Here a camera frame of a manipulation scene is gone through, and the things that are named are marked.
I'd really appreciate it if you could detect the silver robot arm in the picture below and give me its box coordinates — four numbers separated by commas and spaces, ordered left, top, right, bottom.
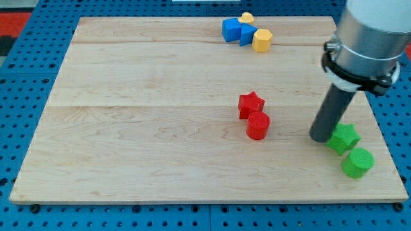
322, 0, 410, 96

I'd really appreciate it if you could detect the red star block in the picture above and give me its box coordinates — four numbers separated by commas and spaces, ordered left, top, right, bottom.
238, 91, 265, 119

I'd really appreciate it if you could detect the red cylinder block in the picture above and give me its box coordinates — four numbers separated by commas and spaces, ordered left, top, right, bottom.
246, 112, 270, 140

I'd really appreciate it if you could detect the wooden board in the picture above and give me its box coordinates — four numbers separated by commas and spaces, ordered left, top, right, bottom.
10, 17, 408, 205

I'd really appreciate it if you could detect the blue cube block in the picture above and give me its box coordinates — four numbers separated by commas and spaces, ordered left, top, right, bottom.
222, 18, 241, 42

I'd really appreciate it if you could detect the yellow hexagon block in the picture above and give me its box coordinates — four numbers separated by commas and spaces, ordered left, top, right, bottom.
252, 29, 273, 53

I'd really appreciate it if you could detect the blue triangle block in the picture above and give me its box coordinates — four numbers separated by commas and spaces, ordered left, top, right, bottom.
240, 23, 258, 46

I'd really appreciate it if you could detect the yellow heart block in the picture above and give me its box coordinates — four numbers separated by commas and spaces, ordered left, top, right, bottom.
238, 12, 254, 24

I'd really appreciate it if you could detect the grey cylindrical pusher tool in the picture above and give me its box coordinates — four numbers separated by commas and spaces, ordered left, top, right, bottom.
309, 84, 355, 143

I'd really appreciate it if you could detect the green star block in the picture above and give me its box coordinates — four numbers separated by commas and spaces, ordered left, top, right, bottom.
326, 123, 361, 155

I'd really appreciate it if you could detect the green cylinder block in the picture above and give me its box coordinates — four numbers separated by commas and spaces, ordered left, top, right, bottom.
341, 148, 375, 179

